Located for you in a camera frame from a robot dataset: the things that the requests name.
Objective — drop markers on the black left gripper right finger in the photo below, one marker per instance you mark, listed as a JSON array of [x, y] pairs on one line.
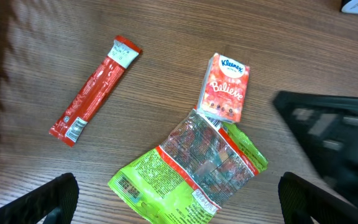
[[303, 202]]

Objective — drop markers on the red tissue pack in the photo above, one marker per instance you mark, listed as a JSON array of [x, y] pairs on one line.
[[223, 90]]

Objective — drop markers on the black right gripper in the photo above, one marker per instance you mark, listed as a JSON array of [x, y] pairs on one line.
[[326, 128]]

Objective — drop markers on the green candy bag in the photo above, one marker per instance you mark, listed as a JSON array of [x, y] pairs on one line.
[[189, 177]]

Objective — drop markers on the red snack bar wrapper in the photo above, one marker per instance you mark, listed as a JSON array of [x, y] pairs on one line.
[[95, 91]]

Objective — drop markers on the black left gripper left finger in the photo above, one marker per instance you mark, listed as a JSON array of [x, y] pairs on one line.
[[53, 202]]

